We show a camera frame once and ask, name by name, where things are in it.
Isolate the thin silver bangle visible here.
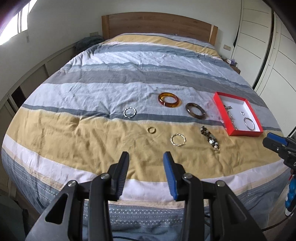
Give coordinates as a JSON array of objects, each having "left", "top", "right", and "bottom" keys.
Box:
[{"left": 243, "top": 117, "right": 256, "bottom": 131}]

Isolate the brown beaded bracelet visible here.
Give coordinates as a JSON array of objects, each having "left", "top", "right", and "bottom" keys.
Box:
[{"left": 200, "top": 126, "right": 221, "bottom": 153}]

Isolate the twisted silver bracelet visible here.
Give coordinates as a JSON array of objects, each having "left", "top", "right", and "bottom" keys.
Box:
[
  {"left": 170, "top": 133, "right": 187, "bottom": 147},
  {"left": 123, "top": 106, "right": 138, "bottom": 119}
]

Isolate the dark brown bangle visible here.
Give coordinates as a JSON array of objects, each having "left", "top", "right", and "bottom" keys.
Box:
[{"left": 186, "top": 102, "right": 206, "bottom": 120}]

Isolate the amber orange bangle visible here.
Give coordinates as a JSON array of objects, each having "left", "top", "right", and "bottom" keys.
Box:
[{"left": 158, "top": 92, "right": 180, "bottom": 108}]

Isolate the red white shallow box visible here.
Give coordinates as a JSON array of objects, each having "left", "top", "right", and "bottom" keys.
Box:
[{"left": 213, "top": 92, "right": 263, "bottom": 137}]

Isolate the wooden nightstand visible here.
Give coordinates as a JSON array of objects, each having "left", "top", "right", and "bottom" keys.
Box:
[{"left": 223, "top": 59, "right": 241, "bottom": 74}]

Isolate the white wardrobe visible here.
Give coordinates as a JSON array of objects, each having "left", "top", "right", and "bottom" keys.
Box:
[{"left": 232, "top": 1, "right": 295, "bottom": 136}]

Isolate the striped bed duvet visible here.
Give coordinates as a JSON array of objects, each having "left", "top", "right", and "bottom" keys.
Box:
[{"left": 1, "top": 33, "right": 290, "bottom": 240}]

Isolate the wooden headboard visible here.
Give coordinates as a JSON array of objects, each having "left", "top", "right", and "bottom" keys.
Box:
[{"left": 101, "top": 11, "right": 218, "bottom": 45}]

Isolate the dark cloth pile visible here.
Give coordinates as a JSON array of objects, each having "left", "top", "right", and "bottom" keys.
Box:
[{"left": 75, "top": 35, "right": 104, "bottom": 54}]

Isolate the window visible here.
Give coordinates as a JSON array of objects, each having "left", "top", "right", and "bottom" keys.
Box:
[{"left": 1, "top": 1, "right": 37, "bottom": 45}]

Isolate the blue white handle grip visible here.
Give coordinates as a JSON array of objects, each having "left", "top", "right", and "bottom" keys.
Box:
[{"left": 285, "top": 175, "right": 296, "bottom": 216}]

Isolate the black cable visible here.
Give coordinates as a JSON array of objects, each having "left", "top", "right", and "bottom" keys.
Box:
[{"left": 261, "top": 208, "right": 296, "bottom": 232}]

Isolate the low wall cabinet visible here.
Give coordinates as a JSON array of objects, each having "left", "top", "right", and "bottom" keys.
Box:
[{"left": 0, "top": 41, "right": 77, "bottom": 202}]

